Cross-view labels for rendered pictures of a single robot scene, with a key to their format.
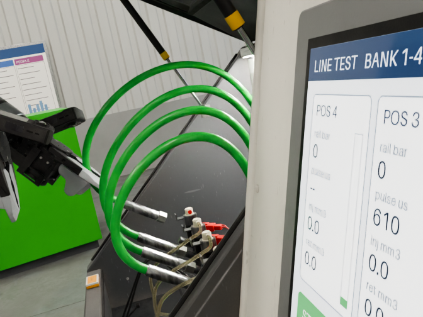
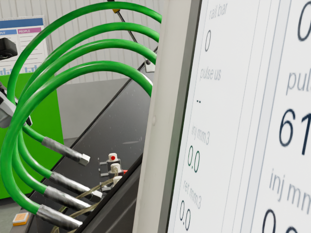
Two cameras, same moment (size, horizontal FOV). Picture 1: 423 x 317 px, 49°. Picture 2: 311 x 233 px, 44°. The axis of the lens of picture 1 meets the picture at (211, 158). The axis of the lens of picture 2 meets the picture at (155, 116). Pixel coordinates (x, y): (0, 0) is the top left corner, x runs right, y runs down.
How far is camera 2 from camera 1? 0.20 m
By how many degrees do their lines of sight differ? 4
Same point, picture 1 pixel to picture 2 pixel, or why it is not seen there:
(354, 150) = (259, 9)
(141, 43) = not seen: hidden behind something
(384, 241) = (296, 180)
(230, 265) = (121, 214)
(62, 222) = not seen: hidden behind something
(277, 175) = (171, 97)
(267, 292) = not seen: outside the picture
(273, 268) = (155, 223)
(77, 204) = (51, 152)
